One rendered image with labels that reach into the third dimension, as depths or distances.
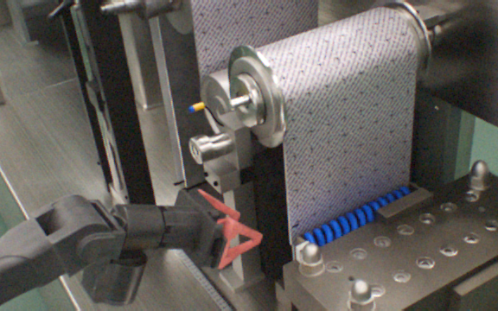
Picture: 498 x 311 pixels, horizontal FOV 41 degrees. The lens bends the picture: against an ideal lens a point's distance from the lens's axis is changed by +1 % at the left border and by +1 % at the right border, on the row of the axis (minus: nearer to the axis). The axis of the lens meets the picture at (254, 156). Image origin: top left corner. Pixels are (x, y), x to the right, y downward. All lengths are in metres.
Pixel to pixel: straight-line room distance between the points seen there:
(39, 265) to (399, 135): 0.56
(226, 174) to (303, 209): 0.13
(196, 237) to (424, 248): 0.34
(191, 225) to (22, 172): 0.74
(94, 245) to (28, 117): 1.01
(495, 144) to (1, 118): 2.17
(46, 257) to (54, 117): 0.98
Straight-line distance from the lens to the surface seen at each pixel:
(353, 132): 0.96
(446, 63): 1.09
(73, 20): 1.18
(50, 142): 1.61
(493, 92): 1.04
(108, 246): 0.77
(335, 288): 0.92
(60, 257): 0.77
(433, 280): 0.94
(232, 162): 0.98
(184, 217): 0.84
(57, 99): 1.80
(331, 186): 0.99
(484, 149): 3.13
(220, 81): 1.00
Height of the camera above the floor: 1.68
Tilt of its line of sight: 34 degrees down
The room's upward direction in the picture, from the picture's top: 5 degrees counter-clockwise
